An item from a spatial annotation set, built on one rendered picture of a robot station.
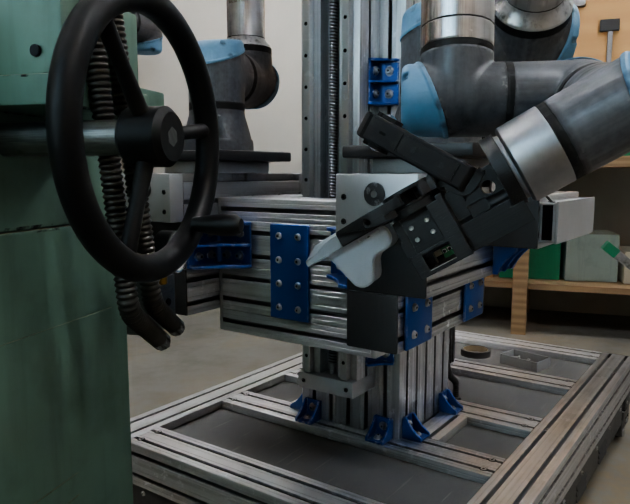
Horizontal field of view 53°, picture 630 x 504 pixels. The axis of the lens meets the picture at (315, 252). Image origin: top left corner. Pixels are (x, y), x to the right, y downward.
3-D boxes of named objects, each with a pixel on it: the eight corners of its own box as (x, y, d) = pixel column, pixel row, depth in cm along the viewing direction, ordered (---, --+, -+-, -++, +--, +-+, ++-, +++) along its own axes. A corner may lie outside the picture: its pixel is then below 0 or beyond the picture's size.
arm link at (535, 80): (504, 57, 68) (520, 62, 58) (613, 54, 67) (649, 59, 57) (499, 130, 71) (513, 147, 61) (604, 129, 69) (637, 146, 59)
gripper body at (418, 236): (414, 284, 57) (539, 219, 53) (368, 201, 57) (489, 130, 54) (424, 273, 64) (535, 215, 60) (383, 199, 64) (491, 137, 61)
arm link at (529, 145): (536, 101, 52) (531, 112, 60) (485, 130, 54) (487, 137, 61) (581, 180, 52) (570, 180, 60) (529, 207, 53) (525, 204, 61)
